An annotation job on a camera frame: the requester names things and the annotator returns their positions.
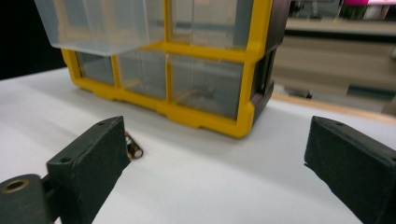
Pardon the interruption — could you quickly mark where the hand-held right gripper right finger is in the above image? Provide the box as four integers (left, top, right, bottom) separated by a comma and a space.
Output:
304, 116, 396, 224

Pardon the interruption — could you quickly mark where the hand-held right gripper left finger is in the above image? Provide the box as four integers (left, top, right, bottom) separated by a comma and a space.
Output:
46, 116, 131, 224

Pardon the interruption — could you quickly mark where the copper black battery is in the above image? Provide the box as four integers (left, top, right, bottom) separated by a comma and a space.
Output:
124, 131, 145, 161

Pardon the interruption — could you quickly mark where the yellow black drawer cabinet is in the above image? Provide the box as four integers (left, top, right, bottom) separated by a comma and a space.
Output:
60, 0, 292, 139

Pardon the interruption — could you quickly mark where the clear plastic drawer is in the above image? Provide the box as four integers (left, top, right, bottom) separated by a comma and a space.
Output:
118, 49, 168, 101
169, 0, 255, 50
76, 50, 116, 87
169, 54, 245, 120
33, 0, 166, 57

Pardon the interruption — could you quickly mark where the beige wooden shelf unit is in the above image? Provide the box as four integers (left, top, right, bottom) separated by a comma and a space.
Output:
274, 17, 396, 116

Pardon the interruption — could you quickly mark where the pink box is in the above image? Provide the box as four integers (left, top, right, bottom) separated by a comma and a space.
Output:
342, 0, 370, 7

